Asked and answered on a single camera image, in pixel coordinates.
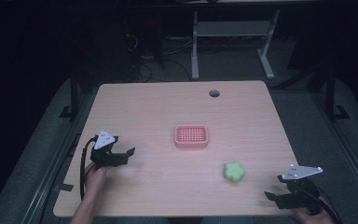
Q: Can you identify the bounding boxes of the pink slotted soap dish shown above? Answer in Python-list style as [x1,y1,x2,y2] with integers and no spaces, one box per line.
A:
[173,124,210,149]

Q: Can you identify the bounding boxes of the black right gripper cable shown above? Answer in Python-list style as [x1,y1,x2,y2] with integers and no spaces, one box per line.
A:
[304,186,343,224]

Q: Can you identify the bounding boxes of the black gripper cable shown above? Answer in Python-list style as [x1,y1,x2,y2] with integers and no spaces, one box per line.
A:
[304,186,343,224]
[79,136,99,201]

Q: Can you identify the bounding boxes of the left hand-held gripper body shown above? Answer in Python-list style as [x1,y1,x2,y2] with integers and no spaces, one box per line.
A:
[89,129,129,171]

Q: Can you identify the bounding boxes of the person's right hand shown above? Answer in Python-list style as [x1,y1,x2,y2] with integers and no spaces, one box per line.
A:
[291,199,337,224]

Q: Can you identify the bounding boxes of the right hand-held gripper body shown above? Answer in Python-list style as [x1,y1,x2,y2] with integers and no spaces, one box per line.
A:
[276,163,324,217]

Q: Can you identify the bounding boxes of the grey metal floor rail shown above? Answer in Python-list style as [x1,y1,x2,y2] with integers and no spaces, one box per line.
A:
[21,88,100,224]
[310,91,358,206]

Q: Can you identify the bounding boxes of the black metal stand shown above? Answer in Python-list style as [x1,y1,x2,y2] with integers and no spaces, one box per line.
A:
[59,66,79,122]
[324,64,351,122]

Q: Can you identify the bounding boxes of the grey metal desk frame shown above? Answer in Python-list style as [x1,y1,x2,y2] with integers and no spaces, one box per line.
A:
[190,8,282,81]

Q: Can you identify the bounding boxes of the green flower-shaped soap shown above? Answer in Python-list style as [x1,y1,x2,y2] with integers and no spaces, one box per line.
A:
[223,161,246,184]

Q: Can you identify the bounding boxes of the bundle of floor cables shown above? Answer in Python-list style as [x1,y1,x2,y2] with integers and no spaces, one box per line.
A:
[124,32,194,83]

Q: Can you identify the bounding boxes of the person's left hand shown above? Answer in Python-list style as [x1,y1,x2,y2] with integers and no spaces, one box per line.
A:
[84,161,109,195]

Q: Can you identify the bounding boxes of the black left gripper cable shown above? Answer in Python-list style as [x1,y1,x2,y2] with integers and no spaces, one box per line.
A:
[79,136,99,201]

